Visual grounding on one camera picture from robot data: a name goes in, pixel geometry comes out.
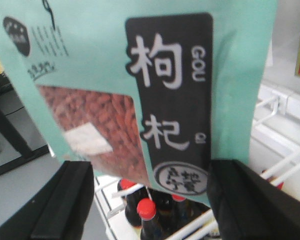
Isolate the red-capped soy sauce bottle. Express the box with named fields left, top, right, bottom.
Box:
left=136, top=197, right=164, bottom=240

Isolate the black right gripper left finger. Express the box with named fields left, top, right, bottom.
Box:
left=0, top=161, right=95, bottom=240

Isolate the teal goji berry bag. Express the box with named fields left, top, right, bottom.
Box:
left=0, top=0, right=278, bottom=204

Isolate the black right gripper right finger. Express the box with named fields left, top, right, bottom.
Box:
left=207, top=159, right=300, bottom=240

